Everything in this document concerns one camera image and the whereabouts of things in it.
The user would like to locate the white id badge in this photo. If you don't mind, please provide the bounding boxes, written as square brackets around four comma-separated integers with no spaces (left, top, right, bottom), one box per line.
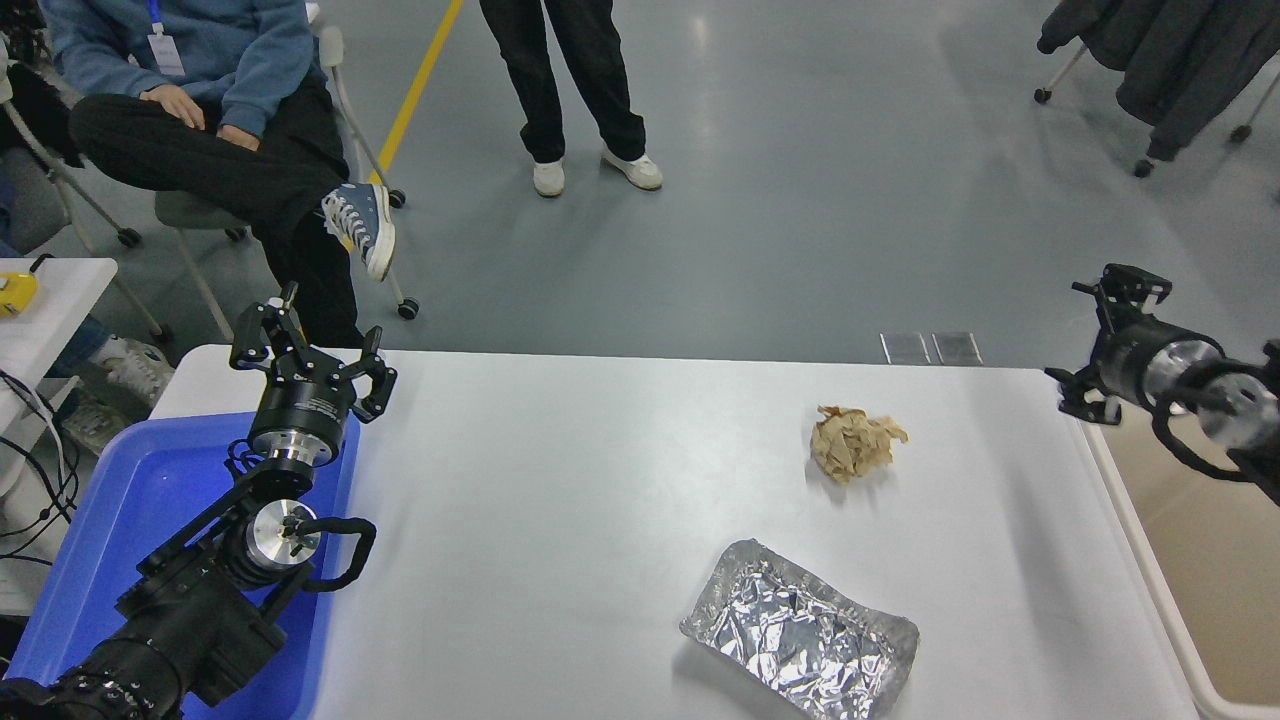
[145,0,189,77]

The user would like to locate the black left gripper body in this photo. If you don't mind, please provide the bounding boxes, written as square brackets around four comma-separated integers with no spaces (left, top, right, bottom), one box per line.
[249,372,358,448]

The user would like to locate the blue plastic tray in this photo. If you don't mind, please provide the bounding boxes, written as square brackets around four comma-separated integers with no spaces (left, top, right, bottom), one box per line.
[5,412,361,720]

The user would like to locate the crumpled tan paper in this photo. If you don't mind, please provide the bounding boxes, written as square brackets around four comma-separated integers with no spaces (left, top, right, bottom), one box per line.
[810,404,910,486]

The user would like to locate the large pale bin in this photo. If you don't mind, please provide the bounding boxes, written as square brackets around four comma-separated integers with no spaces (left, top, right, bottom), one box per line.
[1062,368,1280,720]

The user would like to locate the seated person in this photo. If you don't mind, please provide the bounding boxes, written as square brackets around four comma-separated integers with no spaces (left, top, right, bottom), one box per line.
[42,0,398,351]

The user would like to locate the grey wheeled chair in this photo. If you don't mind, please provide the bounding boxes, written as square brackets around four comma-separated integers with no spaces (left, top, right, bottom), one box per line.
[0,100,175,343]
[152,25,421,346]

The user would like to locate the person in white sneakers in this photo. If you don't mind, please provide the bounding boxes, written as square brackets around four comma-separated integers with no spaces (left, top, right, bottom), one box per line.
[0,235,177,458]

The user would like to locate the black bag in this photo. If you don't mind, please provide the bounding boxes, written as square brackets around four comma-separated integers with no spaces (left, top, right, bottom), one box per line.
[0,62,85,171]

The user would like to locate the seated person's right hand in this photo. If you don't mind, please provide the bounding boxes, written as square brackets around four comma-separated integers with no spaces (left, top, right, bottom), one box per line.
[140,85,208,133]

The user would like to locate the standing person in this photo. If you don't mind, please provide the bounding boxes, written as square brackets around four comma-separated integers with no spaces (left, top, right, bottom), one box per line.
[478,0,664,199]

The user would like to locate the black cable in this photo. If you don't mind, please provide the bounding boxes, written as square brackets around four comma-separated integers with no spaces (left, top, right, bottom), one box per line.
[0,373,81,568]

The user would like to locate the wheeled garment rack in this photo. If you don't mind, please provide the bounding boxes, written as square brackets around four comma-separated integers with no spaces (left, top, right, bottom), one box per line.
[1034,44,1280,201]

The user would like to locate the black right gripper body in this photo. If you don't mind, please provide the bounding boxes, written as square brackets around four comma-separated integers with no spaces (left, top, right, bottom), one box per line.
[1092,316,1171,407]

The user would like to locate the silver foil tray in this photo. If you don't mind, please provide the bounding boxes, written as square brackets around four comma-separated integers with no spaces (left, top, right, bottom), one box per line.
[680,540,921,720]

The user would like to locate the dark jackets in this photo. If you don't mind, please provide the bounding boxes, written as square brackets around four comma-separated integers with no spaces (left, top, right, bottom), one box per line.
[1037,0,1280,162]

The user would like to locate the white side table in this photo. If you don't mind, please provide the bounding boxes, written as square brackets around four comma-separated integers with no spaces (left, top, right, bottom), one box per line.
[0,258,119,433]

